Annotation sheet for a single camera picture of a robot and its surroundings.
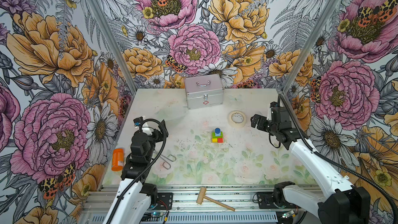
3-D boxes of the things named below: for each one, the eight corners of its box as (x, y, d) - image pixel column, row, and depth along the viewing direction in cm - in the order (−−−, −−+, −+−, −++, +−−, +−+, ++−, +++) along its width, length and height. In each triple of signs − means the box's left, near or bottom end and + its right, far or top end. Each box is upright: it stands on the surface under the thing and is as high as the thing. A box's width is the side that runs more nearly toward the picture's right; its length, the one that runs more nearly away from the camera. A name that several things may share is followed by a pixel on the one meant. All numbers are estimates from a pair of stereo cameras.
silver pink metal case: (185, 109, 113) (182, 93, 100) (187, 88, 127) (185, 72, 114) (221, 109, 113) (224, 93, 100) (219, 88, 127) (221, 72, 115)
